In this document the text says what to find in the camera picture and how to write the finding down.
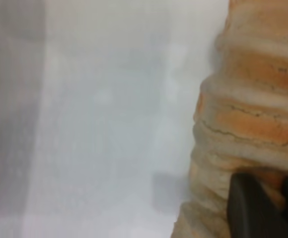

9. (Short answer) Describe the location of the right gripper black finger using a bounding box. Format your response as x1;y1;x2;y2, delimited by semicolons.
226;172;288;238

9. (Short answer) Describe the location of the ridged orange bread loaf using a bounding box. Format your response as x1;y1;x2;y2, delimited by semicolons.
170;0;288;238

